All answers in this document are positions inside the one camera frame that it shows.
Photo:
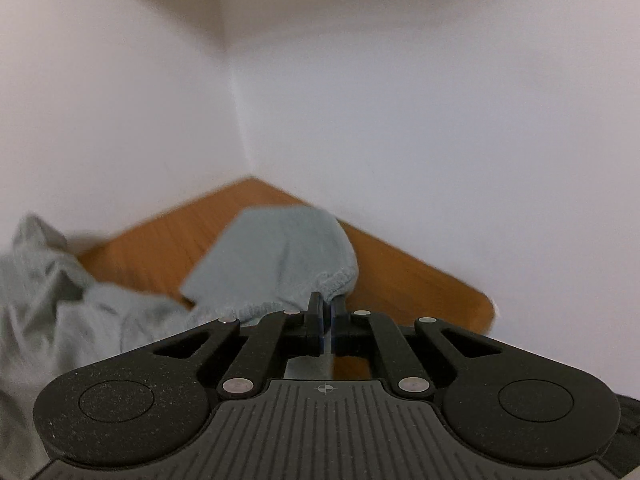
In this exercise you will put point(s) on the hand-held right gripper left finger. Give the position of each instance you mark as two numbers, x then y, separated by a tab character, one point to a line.
316	325

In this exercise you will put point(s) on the grey sweatshirt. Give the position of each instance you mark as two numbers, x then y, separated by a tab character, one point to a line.
275	260

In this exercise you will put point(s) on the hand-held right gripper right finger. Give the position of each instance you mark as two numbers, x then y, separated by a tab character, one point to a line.
337	330

